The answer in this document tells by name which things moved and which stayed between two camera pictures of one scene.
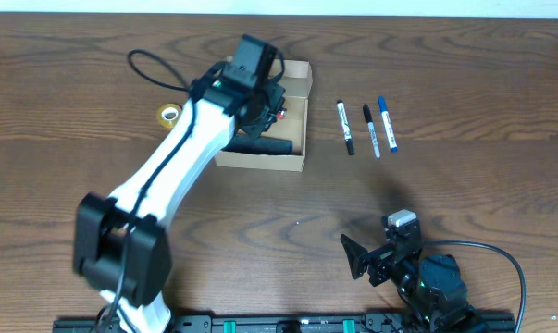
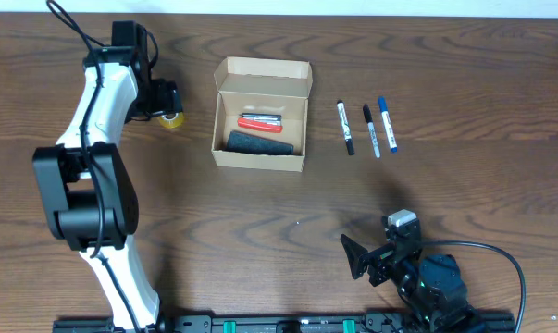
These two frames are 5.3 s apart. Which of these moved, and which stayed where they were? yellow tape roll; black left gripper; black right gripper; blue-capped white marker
Moved: black left gripper
Stayed: blue-capped white marker; yellow tape roll; black right gripper
